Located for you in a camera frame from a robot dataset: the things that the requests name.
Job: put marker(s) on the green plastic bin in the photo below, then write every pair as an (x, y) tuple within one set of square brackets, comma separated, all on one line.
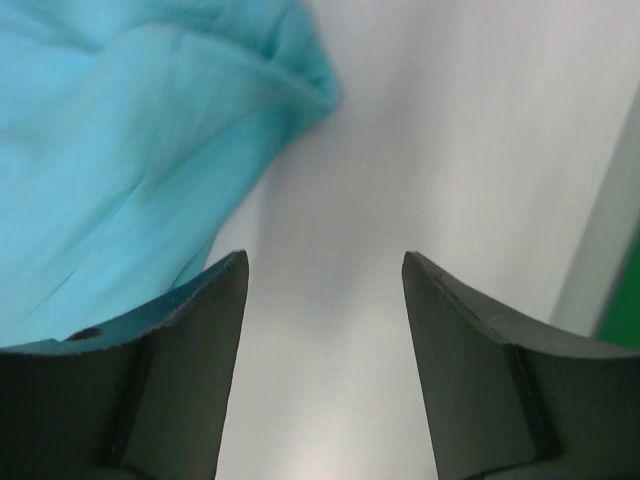
[(621, 324)]

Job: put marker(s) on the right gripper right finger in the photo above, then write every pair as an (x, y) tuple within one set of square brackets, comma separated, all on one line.
[(510, 397)]

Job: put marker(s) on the light blue t shirt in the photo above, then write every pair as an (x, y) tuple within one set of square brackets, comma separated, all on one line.
[(130, 132)]

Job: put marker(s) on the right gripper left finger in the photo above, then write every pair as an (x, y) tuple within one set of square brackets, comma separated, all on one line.
[(142, 396)]

